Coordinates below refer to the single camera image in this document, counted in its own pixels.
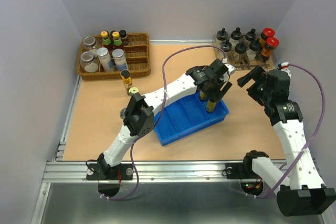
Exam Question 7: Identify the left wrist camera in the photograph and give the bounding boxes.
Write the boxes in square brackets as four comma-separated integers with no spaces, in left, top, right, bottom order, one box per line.
[224,63,236,76]

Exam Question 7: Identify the black top cruet back right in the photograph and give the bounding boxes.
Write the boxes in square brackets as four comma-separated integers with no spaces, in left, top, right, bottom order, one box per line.
[244,28,256,44]

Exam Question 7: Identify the black top cruet front right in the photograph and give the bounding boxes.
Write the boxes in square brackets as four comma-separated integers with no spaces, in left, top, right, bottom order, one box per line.
[247,38,261,61]

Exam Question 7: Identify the clear acrylic cruet rack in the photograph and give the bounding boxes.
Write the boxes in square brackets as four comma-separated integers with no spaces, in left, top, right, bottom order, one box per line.
[212,34,276,72]

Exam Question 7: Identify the clear glass jar front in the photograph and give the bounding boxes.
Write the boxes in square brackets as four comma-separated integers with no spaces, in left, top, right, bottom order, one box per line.
[80,51,100,73]

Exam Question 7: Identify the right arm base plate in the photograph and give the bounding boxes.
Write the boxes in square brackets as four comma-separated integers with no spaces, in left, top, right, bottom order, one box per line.
[222,162,260,179]

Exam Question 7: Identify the green lid spice jar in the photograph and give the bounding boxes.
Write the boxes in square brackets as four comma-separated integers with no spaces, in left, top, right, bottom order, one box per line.
[129,87,139,96]

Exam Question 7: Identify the black cruet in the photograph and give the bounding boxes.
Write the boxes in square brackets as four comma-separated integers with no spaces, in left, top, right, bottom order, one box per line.
[247,38,261,61]
[221,39,232,59]
[230,27,242,46]
[233,41,247,63]
[244,28,256,44]
[216,27,228,41]

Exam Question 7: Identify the clear glass jar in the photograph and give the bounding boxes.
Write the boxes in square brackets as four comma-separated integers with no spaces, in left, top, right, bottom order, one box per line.
[80,51,100,73]
[82,36,102,57]

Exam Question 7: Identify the silver lid grinder jar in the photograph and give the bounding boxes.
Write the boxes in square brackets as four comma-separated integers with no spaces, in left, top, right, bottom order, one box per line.
[120,108,127,119]

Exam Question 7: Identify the tall jar blue label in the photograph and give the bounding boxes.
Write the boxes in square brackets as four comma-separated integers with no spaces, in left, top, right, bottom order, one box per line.
[112,49,128,71]

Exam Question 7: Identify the amber oil bottle black cap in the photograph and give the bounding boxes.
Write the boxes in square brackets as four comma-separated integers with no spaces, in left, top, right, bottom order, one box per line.
[120,69,133,95]

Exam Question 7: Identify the black top cruet back left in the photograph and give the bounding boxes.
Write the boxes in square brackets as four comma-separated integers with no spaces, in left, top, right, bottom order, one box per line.
[216,27,228,41]

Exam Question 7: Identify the clear glass jar back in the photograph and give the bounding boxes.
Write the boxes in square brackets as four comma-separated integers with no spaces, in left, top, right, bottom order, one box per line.
[82,36,102,57]

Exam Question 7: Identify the yellow label bottle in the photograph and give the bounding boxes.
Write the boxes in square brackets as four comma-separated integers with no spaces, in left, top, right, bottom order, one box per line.
[199,91,207,101]
[206,100,216,113]

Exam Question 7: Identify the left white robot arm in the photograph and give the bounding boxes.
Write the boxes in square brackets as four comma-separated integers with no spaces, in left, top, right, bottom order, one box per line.
[97,59,236,179]

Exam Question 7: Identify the red lid jar front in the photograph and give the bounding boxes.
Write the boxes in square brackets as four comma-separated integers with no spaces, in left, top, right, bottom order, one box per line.
[260,37,279,61]

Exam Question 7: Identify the red lid jar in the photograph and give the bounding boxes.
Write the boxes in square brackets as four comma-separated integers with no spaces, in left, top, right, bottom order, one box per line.
[260,37,279,61]
[260,27,275,45]

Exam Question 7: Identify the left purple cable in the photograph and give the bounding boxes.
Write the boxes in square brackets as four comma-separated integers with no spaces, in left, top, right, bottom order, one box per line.
[99,45,228,200]

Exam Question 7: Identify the black top cruet front middle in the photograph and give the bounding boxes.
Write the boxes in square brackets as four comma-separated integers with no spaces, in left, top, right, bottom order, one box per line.
[233,41,247,63]

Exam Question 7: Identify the aluminium frame rail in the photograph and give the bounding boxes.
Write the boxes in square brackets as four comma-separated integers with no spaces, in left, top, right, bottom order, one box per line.
[41,159,287,184]

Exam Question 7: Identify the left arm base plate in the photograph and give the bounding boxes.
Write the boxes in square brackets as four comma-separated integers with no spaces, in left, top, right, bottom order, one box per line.
[86,162,134,181]

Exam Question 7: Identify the blue divided plastic bin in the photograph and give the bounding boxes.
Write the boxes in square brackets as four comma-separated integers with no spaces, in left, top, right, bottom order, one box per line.
[154,93,229,146]

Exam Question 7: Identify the wicker divided basket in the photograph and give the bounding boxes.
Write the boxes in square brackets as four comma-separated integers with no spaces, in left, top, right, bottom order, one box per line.
[77,33,151,81]

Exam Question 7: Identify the tall jar white contents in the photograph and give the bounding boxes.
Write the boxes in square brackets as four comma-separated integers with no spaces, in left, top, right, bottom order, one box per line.
[97,47,114,72]

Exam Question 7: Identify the red lid jar back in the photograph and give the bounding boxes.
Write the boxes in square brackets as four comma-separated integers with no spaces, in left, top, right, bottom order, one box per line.
[260,27,275,45]

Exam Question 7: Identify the dark sauce bottle black cap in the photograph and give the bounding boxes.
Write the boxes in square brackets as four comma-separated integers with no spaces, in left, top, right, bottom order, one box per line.
[119,29,129,46]

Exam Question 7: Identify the purple cable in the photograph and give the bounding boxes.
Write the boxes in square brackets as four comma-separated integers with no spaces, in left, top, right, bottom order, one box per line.
[245,61,326,199]
[99,45,228,200]

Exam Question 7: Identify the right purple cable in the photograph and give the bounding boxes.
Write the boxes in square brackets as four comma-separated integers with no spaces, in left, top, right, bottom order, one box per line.
[245,61,326,199]

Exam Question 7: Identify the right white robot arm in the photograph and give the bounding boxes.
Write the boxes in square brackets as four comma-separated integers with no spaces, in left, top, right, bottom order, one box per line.
[237,63,335,217]

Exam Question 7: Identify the black top cruet back middle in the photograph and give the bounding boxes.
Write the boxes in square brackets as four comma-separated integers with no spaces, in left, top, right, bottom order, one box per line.
[230,27,242,46]

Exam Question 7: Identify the black top cruet front left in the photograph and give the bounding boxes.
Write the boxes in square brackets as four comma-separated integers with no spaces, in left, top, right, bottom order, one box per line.
[221,39,232,59]

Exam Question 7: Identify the green label sauce bottle right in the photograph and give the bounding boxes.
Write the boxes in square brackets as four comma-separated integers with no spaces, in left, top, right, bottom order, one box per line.
[110,31,124,50]

